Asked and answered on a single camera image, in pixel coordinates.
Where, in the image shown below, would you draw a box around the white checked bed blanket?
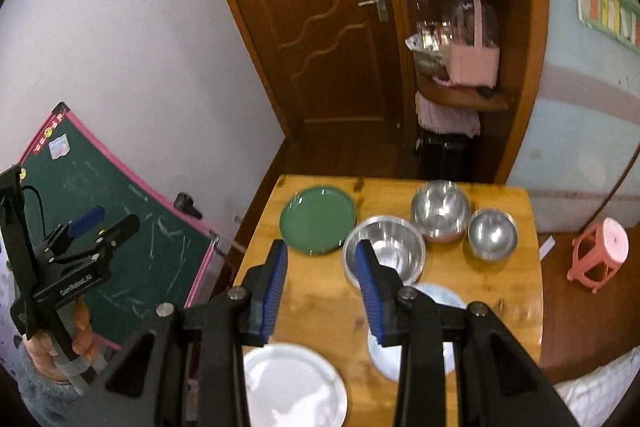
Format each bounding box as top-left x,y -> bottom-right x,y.
552,347 -> 640,427

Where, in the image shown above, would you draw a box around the pink plastic stool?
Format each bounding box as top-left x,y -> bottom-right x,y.
566,217 -> 630,295

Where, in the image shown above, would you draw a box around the clear plastic bags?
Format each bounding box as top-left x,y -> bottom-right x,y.
405,19 -> 453,75

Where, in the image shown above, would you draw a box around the black suitcase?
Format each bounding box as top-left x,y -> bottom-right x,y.
419,129 -> 473,180

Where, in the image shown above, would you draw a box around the green plate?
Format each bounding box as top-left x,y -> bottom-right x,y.
279,187 -> 357,256

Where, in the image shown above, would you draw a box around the brown wooden shelf cabinet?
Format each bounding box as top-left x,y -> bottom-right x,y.
377,0 -> 548,185

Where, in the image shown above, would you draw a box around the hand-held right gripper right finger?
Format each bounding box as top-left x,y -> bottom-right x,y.
353,241 -> 576,427

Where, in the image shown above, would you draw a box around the pale blue patterned plate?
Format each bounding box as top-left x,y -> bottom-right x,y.
367,283 -> 468,382

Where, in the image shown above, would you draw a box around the plain white plate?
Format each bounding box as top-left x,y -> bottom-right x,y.
243,343 -> 348,427

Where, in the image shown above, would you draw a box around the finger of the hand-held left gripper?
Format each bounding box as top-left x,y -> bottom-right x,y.
75,213 -> 142,263
46,206 -> 107,255

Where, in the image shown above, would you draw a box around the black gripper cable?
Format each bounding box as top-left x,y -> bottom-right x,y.
22,185 -> 56,240

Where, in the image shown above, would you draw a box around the pink basket with handle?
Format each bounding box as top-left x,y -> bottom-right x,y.
442,0 -> 501,88

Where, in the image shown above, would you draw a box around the metal door handle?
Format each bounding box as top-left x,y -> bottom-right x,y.
358,0 -> 390,22

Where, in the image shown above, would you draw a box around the green chalkboard with pink frame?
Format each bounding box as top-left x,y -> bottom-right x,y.
17,102 -> 221,350

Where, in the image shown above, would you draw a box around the person's left forearm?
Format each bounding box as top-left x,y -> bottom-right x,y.
12,347 -> 78,427

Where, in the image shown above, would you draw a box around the small steel bowl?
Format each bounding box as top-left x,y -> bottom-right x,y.
467,208 -> 518,260

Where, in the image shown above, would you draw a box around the person's left hand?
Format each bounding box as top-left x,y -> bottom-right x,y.
20,297 -> 98,383

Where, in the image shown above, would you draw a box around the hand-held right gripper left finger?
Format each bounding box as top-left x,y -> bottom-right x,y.
60,239 -> 291,427

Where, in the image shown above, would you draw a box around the brown wooden door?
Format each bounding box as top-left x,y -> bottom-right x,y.
190,0 -> 407,142

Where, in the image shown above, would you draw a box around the medium steel bowl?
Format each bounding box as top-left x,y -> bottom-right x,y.
410,180 -> 472,244

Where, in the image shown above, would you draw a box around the pink cloth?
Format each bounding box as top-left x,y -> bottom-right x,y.
416,91 -> 482,138

